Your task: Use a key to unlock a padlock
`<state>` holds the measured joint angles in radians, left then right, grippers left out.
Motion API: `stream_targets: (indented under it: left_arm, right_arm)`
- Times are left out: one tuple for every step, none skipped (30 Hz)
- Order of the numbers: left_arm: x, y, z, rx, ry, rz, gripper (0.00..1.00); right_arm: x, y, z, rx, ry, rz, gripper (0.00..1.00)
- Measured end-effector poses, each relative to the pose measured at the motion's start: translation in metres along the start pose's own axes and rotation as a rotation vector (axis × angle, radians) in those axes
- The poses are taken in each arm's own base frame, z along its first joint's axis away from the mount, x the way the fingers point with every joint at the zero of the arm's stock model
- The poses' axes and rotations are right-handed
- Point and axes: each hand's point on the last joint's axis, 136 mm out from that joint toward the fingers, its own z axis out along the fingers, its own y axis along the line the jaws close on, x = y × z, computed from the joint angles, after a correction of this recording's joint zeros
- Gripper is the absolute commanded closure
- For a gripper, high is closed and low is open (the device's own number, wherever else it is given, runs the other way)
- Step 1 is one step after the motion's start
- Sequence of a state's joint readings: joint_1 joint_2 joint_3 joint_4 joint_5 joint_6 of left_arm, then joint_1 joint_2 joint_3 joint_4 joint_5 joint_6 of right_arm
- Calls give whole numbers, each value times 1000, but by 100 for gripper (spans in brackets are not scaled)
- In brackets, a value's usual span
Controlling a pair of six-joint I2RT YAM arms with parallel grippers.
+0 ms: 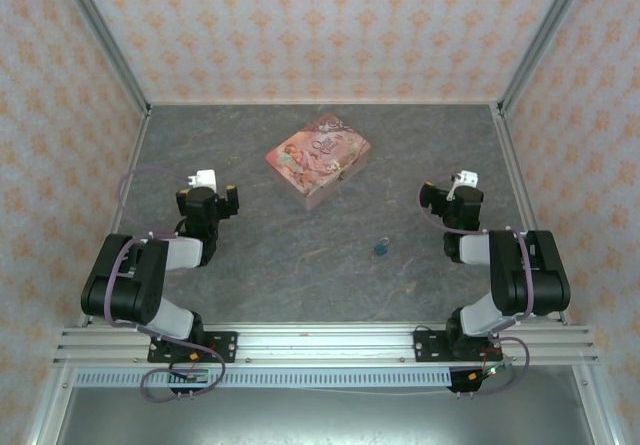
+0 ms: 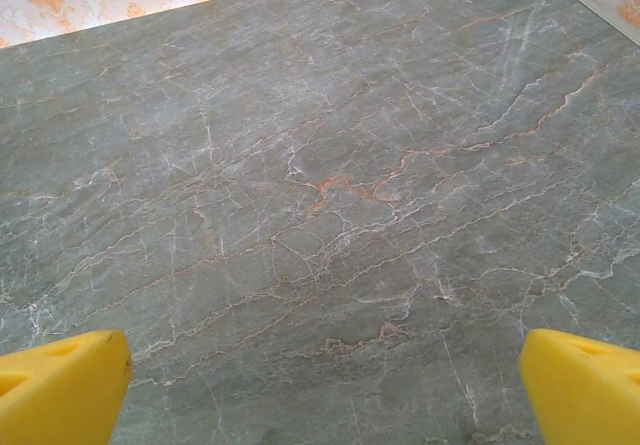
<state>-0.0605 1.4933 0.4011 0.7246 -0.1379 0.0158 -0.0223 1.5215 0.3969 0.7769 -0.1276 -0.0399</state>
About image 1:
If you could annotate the small blue padlock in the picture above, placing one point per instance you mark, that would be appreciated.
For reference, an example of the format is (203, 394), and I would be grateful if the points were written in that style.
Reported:
(379, 251)

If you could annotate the pink printed keepsake box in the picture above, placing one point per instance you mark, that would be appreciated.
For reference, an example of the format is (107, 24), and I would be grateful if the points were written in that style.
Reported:
(317, 157)

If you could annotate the small circuit board right arm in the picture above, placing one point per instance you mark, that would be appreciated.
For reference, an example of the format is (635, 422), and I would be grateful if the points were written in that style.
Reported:
(497, 369)

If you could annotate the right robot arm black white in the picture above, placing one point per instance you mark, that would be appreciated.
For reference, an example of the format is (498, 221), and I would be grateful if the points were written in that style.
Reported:
(520, 275)

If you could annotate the black base plate right arm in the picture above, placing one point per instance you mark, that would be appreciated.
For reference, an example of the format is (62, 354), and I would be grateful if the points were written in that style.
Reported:
(430, 346)

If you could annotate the small circuit board left arm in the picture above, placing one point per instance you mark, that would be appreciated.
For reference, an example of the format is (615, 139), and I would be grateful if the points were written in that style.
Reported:
(192, 376)

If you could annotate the black base plate left arm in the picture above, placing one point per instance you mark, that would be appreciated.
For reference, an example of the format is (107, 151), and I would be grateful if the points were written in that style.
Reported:
(225, 346)

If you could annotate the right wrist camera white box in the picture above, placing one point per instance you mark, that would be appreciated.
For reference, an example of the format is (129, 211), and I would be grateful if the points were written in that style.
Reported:
(466, 179)

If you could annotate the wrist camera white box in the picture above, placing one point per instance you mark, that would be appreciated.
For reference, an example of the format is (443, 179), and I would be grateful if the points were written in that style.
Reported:
(466, 179)
(205, 178)

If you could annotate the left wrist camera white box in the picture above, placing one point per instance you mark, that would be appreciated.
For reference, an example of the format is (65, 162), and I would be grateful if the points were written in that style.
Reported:
(205, 178)

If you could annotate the aluminium side rail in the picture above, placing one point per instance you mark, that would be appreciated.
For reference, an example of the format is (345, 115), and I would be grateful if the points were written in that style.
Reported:
(117, 215)
(517, 185)

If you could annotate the aluminium mounting rail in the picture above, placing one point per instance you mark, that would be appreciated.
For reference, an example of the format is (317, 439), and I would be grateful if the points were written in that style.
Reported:
(325, 342)

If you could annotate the aluminium frame post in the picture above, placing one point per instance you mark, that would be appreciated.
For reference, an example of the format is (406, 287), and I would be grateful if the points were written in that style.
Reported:
(105, 40)
(545, 40)

